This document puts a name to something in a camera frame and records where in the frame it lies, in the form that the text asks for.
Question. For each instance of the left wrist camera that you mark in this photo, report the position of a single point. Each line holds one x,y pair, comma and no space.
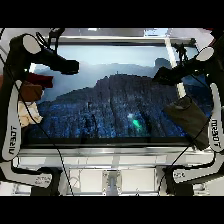
55,35

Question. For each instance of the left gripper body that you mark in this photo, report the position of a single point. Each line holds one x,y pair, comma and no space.
69,66

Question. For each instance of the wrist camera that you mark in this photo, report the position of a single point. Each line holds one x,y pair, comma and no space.
181,50
55,35

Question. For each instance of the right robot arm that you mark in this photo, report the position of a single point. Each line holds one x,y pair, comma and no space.
216,116

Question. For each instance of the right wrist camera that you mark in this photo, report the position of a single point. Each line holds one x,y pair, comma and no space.
181,50

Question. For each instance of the silver frame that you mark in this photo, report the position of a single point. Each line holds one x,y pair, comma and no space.
111,181

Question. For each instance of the red garment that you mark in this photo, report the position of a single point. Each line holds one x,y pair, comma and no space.
40,80

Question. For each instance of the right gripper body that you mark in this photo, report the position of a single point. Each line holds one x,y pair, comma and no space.
164,76

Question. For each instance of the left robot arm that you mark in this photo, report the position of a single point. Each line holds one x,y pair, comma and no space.
13,110

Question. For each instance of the black garment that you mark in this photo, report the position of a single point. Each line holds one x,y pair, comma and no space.
188,120

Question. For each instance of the cream garment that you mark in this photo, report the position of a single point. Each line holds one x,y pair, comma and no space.
28,115

